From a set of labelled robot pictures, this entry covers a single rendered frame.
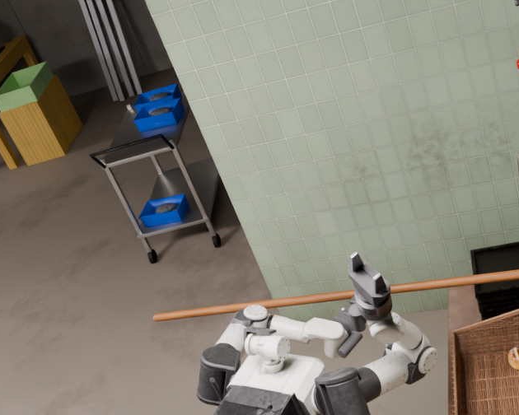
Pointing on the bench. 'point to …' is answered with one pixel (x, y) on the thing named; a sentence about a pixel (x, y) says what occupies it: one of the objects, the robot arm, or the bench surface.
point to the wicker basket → (493, 366)
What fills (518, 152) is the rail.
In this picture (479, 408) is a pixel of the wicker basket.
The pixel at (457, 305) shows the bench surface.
